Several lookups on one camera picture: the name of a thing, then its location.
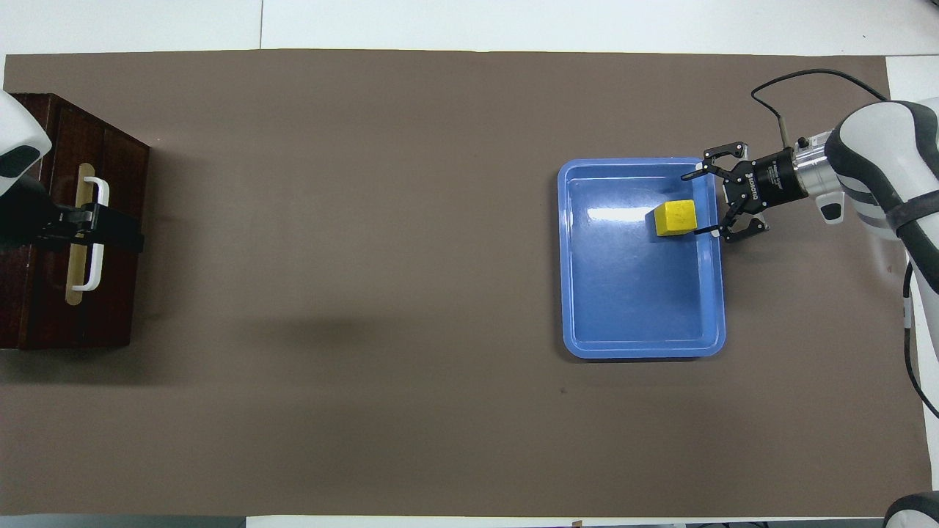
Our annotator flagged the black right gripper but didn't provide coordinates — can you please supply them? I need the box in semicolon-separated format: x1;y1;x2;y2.
681;142;808;243

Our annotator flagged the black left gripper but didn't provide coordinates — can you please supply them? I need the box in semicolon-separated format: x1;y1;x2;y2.
0;176;144;254

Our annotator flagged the white drawer handle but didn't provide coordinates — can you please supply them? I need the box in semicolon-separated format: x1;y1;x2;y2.
70;177;110;293

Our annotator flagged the yellow cube block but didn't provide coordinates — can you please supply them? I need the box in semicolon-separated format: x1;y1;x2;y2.
645;199;698;238

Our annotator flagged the dark wooden drawer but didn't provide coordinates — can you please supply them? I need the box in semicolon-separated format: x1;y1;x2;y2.
44;101;151;349

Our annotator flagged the dark wooden drawer cabinet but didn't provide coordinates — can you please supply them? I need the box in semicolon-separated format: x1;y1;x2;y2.
0;92;151;351

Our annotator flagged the blue plastic tray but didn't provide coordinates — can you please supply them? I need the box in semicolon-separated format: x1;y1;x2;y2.
557;157;727;360

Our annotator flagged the brown paper table mat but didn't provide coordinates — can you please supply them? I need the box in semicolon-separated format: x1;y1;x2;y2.
0;49;934;518

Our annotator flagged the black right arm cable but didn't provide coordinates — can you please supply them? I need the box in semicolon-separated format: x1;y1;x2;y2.
750;68;939;419

